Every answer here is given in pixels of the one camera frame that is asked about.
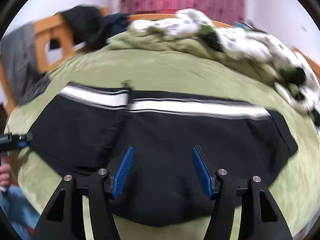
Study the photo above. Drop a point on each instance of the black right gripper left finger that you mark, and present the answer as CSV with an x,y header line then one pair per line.
x,y
119,168

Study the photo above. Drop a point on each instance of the black jacket on bedframe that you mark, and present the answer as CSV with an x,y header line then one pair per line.
x,y
87,25

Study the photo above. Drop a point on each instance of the dark blue garment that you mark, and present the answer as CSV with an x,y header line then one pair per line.
x,y
115,24

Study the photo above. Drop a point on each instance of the grey garment at bedside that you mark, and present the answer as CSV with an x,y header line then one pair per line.
x,y
20,65

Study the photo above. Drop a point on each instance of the green plush bed blanket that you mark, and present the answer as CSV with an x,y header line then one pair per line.
x,y
186,66

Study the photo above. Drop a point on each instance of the white flower-print comforter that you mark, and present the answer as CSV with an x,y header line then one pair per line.
x,y
297,84

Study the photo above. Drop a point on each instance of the black pants white stripe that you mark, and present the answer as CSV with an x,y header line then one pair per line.
x,y
83,128

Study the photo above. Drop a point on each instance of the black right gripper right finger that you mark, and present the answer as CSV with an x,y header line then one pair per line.
x,y
202,167

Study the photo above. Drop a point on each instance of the person's left hand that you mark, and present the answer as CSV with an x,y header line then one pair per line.
x,y
6,178

